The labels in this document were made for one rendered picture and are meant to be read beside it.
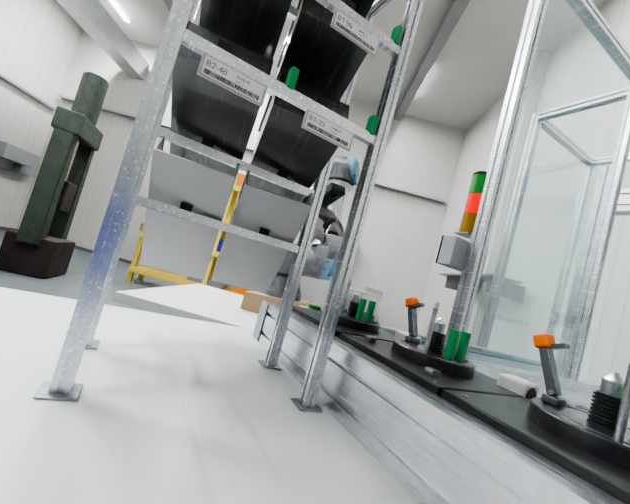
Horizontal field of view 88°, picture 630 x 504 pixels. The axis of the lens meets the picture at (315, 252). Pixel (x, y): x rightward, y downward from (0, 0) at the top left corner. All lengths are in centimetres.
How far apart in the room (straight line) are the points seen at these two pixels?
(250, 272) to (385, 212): 832
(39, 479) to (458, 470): 36
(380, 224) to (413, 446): 855
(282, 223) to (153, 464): 43
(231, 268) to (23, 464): 49
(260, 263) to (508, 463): 54
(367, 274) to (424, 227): 197
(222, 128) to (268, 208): 16
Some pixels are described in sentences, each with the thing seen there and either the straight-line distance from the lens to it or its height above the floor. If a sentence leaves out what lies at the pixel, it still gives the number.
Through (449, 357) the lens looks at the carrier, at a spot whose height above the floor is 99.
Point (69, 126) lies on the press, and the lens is 577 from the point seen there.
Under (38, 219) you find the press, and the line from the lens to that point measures 567.
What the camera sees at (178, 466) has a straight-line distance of 39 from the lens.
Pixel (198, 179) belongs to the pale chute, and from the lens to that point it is 59.
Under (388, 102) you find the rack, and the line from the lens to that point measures 61.
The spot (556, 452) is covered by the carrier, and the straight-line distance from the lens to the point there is 42.
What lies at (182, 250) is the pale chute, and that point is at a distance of 71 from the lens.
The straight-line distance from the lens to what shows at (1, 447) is 41.
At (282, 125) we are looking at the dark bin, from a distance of 59.
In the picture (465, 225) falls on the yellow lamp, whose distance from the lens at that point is 88.
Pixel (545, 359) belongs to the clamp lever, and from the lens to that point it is 54.
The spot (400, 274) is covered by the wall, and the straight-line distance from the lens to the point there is 894.
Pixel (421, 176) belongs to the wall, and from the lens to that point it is 947.
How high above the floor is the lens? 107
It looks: 4 degrees up
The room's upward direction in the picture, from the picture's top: 16 degrees clockwise
